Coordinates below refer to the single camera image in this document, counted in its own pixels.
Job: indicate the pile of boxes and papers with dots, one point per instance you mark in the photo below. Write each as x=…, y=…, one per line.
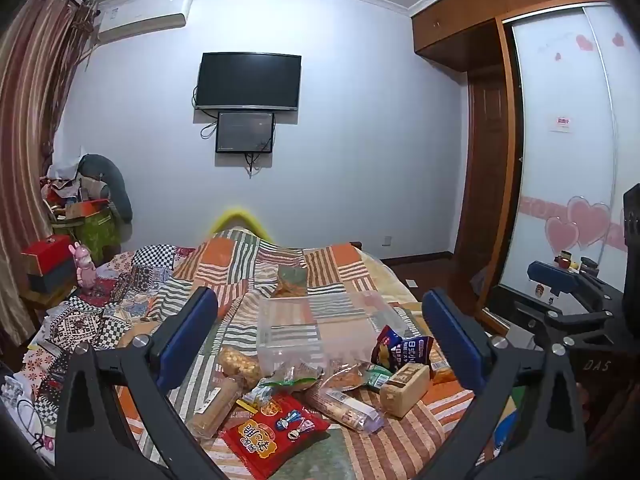
x=65, y=185

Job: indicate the red and grey box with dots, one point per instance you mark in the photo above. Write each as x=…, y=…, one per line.
x=47, y=262

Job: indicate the yellow curved cushion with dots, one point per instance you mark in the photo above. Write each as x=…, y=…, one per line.
x=240, y=215

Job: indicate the yellow green snack packet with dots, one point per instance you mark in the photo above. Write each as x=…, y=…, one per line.
x=257, y=400

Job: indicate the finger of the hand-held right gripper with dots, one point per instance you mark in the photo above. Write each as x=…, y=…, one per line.
x=552, y=277
x=525, y=312

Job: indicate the grey body pillow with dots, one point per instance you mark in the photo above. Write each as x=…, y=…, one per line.
x=117, y=185

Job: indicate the checkered patchwork quilt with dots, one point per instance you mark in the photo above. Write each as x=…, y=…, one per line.
x=100, y=320

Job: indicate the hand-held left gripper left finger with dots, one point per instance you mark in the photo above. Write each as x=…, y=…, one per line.
x=190, y=340

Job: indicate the clear plastic container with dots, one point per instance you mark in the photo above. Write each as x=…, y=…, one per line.
x=325, y=330

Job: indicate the wooden bedside stool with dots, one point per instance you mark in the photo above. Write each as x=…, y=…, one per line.
x=50, y=301

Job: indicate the clear wafer pack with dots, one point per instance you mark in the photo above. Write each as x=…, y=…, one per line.
x=345, y=410

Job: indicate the pink rabbit toy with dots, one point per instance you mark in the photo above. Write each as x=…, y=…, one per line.
x=84, y=267

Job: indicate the clear bag with green seal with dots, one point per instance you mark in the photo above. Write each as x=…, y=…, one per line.
x=292, y=380

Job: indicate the tan cake block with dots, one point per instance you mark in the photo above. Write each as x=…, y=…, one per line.
x=405, y=390

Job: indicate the wooden wardrobe with sliding door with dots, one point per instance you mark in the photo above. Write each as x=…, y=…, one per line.
x=560, y=85

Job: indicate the yellow fleece blanket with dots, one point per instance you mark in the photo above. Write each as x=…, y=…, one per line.
x=385, y=280

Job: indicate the orange snack clear bag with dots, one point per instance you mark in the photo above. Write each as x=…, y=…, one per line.
x=345, y=377

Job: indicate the long tan biscuit sleeve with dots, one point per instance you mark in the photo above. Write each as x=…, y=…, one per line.
x=215, y=410

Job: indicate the white red label sticker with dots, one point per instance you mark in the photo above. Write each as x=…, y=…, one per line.
x=563, y=124

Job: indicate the golden puff snack clear bag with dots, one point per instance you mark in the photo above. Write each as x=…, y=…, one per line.
x=237, y=362

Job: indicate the striped patchwork blanket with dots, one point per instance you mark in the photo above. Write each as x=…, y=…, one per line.
x=330, y=265

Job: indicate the striped brown curtain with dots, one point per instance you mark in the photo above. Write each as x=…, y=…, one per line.
x=35, y=135

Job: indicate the dark blue snack packet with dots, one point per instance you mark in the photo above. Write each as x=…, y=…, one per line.
x=400, y=347

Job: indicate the small black wall monitor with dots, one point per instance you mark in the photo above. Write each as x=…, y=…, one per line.
x=245, y=132

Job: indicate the green patterned box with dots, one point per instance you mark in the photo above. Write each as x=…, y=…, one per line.
x=97, y=232

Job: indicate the white air conditioner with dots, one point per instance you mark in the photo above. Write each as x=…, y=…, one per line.
x=145, y=17

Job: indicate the black wall television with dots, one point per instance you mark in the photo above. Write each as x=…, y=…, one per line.
x=248, y=81

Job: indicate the small orange snack packet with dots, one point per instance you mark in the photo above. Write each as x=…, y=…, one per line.
x=440, y=367

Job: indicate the red snack packet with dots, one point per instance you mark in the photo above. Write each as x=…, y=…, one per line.
x=265, y=435

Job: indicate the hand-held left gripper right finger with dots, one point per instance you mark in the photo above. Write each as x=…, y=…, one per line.
x=455, y=345

